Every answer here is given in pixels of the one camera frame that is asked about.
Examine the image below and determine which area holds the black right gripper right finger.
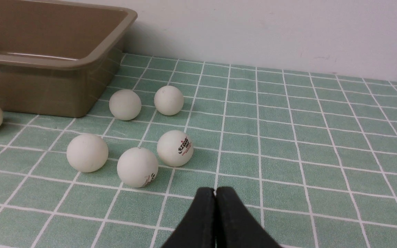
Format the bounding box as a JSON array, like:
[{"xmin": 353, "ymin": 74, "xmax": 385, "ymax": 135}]
[{"xmin": 216, "ymin": 187, "xmax": 281, "ymax": 248}]

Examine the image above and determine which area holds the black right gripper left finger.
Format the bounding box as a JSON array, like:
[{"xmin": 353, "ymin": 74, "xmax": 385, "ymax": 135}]
[{"xmin": 162, "ymin": 187, "xmax": 216, "ymax": 248}]

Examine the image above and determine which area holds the white logo ping-pong ball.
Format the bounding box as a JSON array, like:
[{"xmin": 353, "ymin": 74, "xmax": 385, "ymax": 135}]
[{"xmin": 156, "ymin": 130, "xmax": 194, "ymax": 167}]

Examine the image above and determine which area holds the green checkered tablecloth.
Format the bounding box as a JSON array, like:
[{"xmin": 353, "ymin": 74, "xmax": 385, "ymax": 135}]
[{"xmin": 0, "ymin": 53, "xmax": 397, "ymax": 248}]

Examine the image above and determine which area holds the brown plastic bin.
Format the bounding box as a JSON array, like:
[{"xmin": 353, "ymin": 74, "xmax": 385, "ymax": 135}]
[{"xmin": 0, "ymin": 0, "xmax": 138, "ymax": 118}]

